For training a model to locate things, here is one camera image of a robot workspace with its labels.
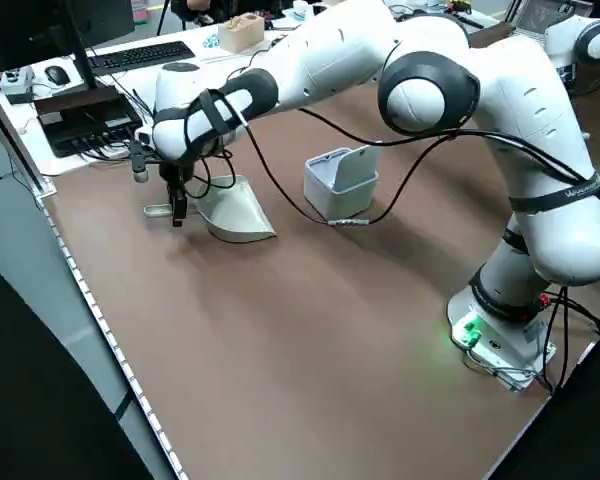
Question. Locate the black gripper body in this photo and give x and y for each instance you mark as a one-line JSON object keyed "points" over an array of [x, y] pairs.
{"points": [[176, 175]]}

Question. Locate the pale grey plastic dustpan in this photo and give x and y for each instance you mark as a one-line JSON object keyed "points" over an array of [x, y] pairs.
{"points": [[240, 215]]}

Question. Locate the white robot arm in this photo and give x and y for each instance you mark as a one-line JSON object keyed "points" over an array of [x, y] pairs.
{"points": [[565, 40], [340, 60]]}

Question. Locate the white trash can flip lid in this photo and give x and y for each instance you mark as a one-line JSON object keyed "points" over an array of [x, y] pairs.
{"points": [[330, 192]]}

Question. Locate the black hub box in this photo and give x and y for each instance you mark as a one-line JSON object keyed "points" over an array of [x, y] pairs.
{"points": [[90, 125]]}

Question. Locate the clear table edge strip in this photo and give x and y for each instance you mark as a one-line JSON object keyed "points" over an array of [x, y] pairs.
{"points": [[91, 295]]}

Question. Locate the black keyboard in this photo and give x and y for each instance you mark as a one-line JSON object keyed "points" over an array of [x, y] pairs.
{"points": [[140, 56]]}

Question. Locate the white side desk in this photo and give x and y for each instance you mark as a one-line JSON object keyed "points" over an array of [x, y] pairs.
{"points": [[35, 145]]}

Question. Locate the black computer mouse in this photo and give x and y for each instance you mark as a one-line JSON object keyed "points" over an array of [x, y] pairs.
{"points": [[57, 75]]}

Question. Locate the person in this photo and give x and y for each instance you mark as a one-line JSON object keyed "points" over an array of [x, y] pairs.
{"points": [[200, 7]]}

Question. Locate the small white device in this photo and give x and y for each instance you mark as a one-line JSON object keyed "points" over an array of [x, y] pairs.
{"points": [[17, 85]]}

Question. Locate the black monitor with stand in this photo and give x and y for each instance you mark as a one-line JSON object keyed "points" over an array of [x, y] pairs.
{"points": [[30, 25]]}

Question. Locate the grey laptop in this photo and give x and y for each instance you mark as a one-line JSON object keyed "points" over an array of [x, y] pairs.
{"points": [[550, 15]]}

